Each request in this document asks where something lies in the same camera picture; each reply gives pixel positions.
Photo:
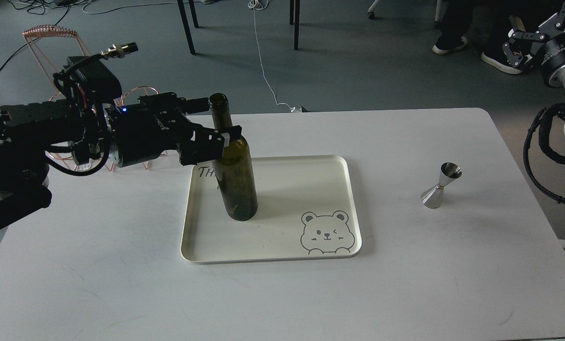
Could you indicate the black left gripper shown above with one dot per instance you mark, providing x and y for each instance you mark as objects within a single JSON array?
[{"x": 142, "y": 132}]

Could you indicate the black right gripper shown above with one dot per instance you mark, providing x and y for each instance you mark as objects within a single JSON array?
[{"x": 529, "y": 14}]

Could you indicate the dark green wine bottle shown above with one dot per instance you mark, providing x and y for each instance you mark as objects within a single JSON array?
[{"x": 234, "y": 175}]

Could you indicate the silver steel jigger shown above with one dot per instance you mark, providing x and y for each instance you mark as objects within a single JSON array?
[{"x": 433, "y": 197}]

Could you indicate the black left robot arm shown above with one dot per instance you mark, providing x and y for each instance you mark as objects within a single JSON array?
[{"x": 78, "y": 134}]

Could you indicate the seated person dark trousers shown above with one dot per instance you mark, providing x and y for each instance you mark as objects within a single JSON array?
[{"x": 465, "y": 16}]

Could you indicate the white shoe right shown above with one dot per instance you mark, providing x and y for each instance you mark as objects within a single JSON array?
[{"x": 501, "y": 66}]

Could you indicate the white shoe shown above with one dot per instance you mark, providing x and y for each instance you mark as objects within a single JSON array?
[
  {"x": 501, "y": 66},
  {"x": 447, "y": 49}
]

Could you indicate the black table leg left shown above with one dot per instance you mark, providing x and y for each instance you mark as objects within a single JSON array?
[{"x": 186, "y": 23}]

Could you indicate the black table leg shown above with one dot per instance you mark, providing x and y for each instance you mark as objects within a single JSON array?
[
  {"x": 186, "y": 23},
  {"x": 294, "y": 20}
]

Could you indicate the white shoe left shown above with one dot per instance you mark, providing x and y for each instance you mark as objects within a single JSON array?
[{"x": 447, "y": 49}]

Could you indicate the cream tray with bear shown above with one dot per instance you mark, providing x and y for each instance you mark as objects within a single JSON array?
[{"x": 306, "y": 211}]

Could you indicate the black table leg right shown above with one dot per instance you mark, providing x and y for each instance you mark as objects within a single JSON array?
[{"x": 294, "y": 20}]

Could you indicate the rose gold wire wine rack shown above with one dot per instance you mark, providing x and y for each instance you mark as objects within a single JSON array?
[{"x": 32, "y": 36}]

